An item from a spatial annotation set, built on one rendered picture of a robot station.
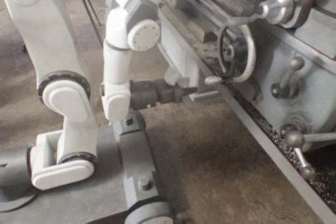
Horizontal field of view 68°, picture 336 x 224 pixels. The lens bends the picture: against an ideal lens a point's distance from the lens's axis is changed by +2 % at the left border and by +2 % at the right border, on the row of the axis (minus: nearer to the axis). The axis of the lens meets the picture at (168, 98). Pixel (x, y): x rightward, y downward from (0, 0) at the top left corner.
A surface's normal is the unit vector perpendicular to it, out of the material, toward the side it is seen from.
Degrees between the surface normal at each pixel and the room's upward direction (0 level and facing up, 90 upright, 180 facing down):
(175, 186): 0
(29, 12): 90
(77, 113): 90
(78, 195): 0
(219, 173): 0
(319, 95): 90
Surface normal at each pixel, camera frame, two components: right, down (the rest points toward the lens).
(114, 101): 0.32, 0.72
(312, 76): -0.95, 0.20
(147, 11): 0.51, 0.68
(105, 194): 0.01, -0.76
